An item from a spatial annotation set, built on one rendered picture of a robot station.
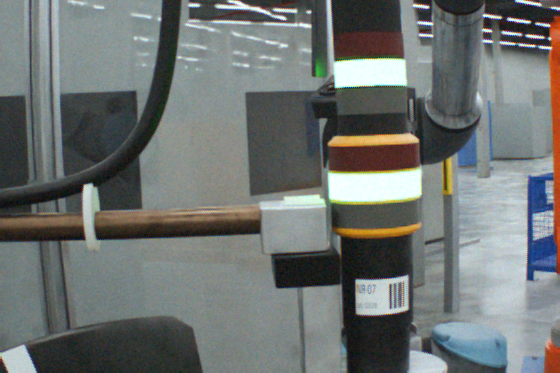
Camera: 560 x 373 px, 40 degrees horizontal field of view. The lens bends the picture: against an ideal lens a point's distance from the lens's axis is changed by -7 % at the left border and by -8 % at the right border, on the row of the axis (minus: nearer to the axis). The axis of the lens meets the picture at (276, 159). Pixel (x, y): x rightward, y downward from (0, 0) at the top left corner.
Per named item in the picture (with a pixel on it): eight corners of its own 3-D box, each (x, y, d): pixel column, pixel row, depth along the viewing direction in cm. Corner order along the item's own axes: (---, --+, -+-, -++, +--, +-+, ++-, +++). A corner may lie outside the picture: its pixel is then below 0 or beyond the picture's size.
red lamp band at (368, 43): (338, 57, 37) (337, 31, 37) (330, 62, 40) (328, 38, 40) (411, 56, 37) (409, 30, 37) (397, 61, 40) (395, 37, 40)
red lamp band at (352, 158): (334, 174, 37) (333, 146, 36) (323, 168, 41) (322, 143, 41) (429, 169, 37) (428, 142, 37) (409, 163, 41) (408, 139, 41)
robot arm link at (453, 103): (484, 175, 138) (507, -20, 97) (422, 177, 139) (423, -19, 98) (478, 119, 144) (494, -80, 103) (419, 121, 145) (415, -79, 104)
